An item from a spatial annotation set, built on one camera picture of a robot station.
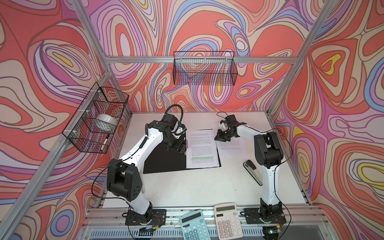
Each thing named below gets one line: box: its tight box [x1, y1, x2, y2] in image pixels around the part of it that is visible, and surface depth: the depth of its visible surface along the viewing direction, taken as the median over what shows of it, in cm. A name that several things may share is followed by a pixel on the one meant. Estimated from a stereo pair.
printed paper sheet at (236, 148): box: [216, 136, 249, 160], surface depth 101 cm
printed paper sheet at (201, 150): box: [186, 129, 219, 169], surface depth 101 cm
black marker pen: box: [100, 133, 110, 151], surface depth 73 cm
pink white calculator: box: [214, 203, 244, 240], surface depth 72 cm
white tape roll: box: [95, 113, 118, 126], surface depth 75 cm
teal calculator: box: [179, 210, 212, 240], surface depth 70 cm
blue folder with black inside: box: [143, 129, 222, 174], surface depth 93 cm
